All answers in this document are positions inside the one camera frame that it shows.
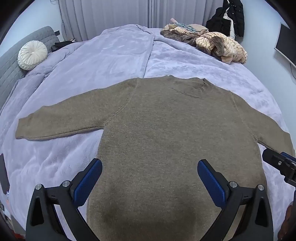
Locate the brown fuzzy garment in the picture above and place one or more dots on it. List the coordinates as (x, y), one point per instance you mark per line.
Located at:
(182, 36)

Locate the black flat device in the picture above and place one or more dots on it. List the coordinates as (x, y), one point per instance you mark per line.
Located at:
(3, 173)

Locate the black hanging jacket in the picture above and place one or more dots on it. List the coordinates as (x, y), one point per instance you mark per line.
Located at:
(233, 16)

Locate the grey curtain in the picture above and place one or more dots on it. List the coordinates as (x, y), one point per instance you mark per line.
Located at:
(111, 16)

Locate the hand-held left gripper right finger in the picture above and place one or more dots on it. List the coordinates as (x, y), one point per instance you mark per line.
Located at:
(211, 183)

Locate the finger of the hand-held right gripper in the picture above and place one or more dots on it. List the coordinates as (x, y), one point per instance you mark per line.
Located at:
(291, 172)
(274, 160)

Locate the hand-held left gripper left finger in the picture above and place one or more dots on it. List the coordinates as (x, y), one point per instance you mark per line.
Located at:
(89, 183)

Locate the round white pleated pillow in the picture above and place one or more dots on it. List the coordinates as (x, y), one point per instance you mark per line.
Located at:
(32, 55)

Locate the lavender fleece blanket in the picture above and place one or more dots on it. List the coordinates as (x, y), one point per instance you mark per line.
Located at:
(104, 60)

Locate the person's right hand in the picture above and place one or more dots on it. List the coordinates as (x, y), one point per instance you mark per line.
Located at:
(286, 222)

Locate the beige folded cloth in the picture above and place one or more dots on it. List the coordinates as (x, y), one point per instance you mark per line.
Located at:
(196, 27)

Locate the striped beige fleece garment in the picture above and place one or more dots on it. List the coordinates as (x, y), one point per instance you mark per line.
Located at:
(222, 46)

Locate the olive brown knit sweater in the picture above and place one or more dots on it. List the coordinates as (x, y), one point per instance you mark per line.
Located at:
(161, 127)

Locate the grey quilted headboard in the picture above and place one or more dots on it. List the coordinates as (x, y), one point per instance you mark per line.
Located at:
(13, 67)

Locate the black wall monitor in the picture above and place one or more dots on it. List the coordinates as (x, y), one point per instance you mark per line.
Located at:
(286, 44)

